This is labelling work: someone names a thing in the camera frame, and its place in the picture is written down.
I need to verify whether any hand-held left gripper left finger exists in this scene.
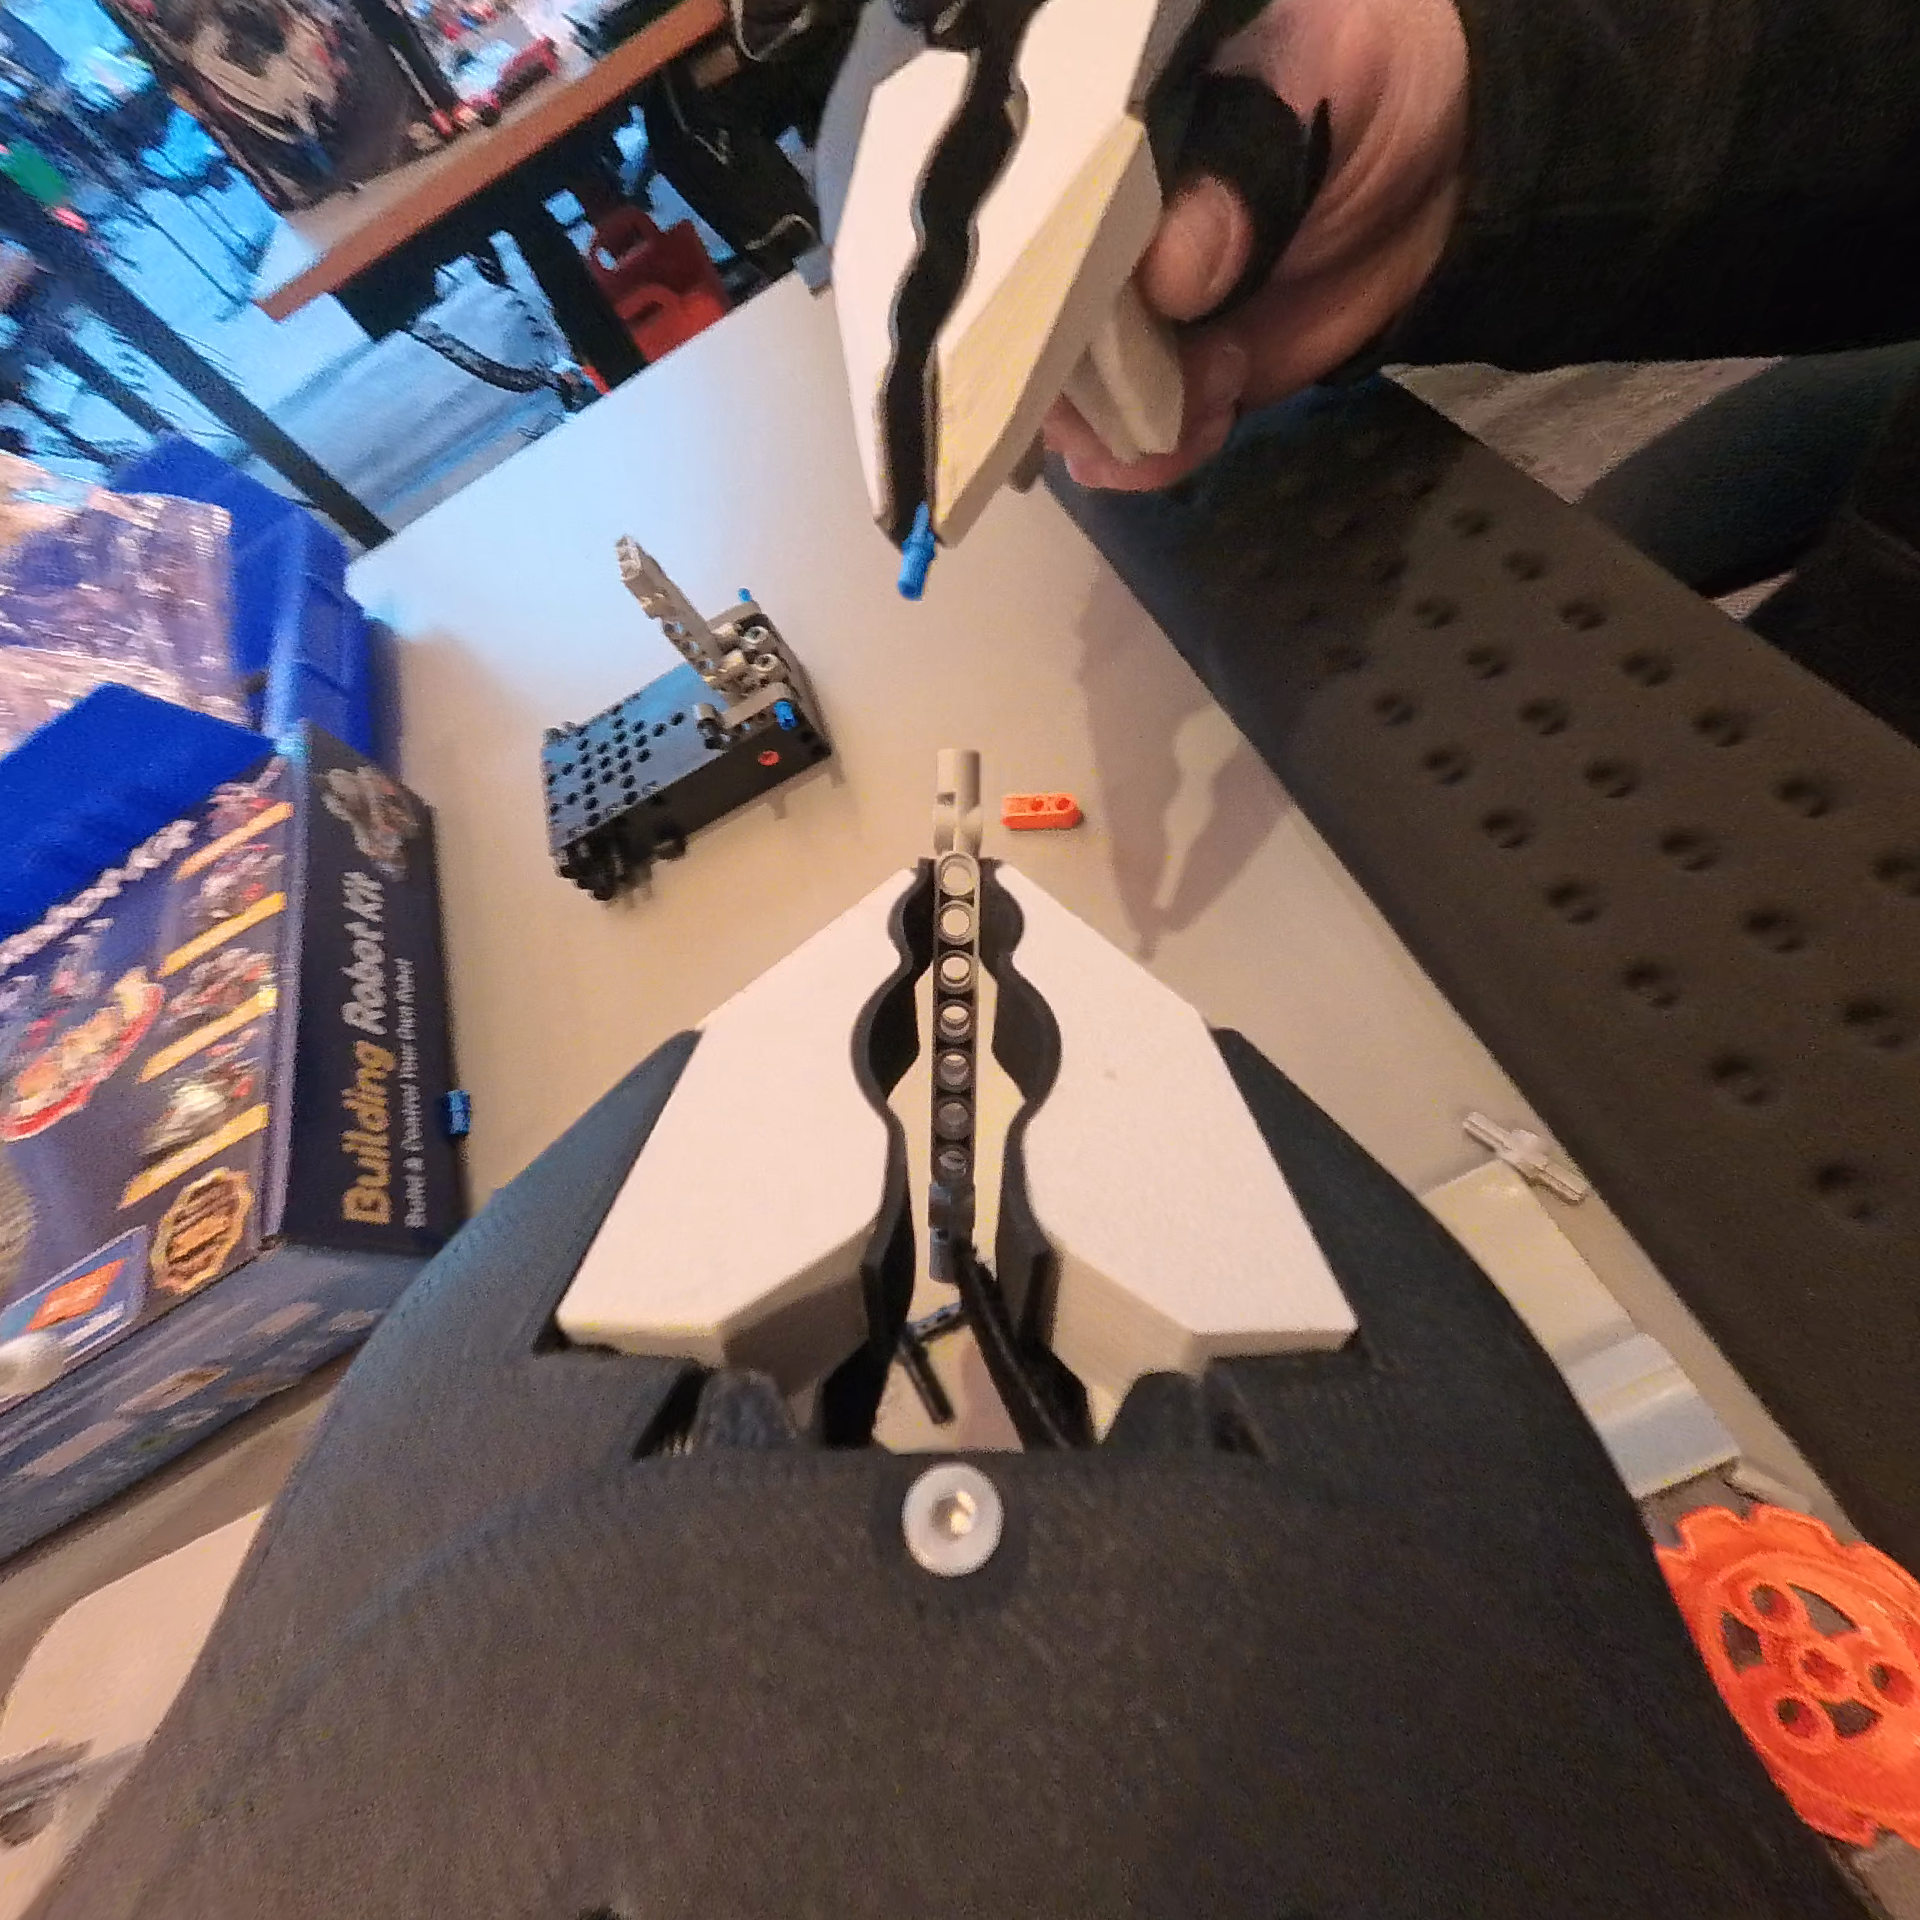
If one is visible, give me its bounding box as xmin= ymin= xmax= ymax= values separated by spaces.
xmin=553 ymin=874 xmax=924 ymax=1449

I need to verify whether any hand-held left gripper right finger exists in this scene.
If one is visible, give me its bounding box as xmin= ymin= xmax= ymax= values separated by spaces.
xmin=981 ymin=864 xmax=1363 ymax=1445

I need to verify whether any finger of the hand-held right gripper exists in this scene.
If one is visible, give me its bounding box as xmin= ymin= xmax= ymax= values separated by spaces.
xmin=932 ymin=0 xmax=1168 ymax=545
xmin=829 ymin=38 xmax=1026 ymax=529

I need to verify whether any long grey holed liftarm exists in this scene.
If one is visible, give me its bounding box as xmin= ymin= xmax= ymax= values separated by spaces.
xmin=926 ymin=849 xmax=994 ymax=1296

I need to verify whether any black perforated motor block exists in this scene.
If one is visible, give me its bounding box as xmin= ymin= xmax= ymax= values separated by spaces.
xmin=542 ymin=537 xmax=837 ymax=904

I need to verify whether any grey frame piece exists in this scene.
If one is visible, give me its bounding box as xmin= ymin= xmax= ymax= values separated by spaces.
xmin=614 ymin=537 xmax=799 ymax=755

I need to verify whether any person's right forearm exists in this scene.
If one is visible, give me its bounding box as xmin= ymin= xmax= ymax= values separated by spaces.
xmin=1382 ymin=0 xmax=1920 ymax=372

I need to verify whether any person's right hand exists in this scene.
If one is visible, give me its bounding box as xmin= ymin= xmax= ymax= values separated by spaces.
xmin=1039 ymin=0 xmax=1476 ymax=497

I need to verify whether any red plastic container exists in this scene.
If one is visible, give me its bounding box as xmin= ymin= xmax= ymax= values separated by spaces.
xmin=583 ymin=206 xmax=733 ymax=365

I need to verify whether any blue robot kit box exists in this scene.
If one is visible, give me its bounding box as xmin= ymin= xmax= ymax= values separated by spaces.
xmin=0 ymin=717 xmax=470 ymax=1564

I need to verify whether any wooden table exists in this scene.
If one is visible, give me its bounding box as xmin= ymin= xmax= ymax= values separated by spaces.
xmin=252 ymin=0 xmax=740 ymax=327

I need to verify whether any large grey panel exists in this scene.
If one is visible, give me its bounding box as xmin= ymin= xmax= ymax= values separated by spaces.
xmin=1418 ymin=1161 xmax=1745 ymax=1496

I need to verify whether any black car kit box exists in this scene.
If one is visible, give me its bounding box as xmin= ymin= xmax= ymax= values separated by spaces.
xmin=139 ymin=0 xmax=457 ymax=215

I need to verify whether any black slanted pole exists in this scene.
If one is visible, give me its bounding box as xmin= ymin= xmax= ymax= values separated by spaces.
xmin=0 ymin=153 xmax=396 ymax=552

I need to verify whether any blue plastic bin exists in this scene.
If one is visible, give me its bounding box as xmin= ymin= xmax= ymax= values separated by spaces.
xmin=0 ymin=439 xmax=396 ymax=934

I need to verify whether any group of orange gear wheels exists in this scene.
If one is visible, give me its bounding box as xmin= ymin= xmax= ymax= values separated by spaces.
xmin=1654 ymin=1504 xmax=1920 ymax=1857

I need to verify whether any white book stand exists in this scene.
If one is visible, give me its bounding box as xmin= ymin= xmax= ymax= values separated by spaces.
xmin=0 ymin=1504 xmax=268 ymax=1865

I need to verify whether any clear plastic bag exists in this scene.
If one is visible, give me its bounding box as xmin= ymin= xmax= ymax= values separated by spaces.
xmin=0 ymin=446 xmax=252 ymax=739

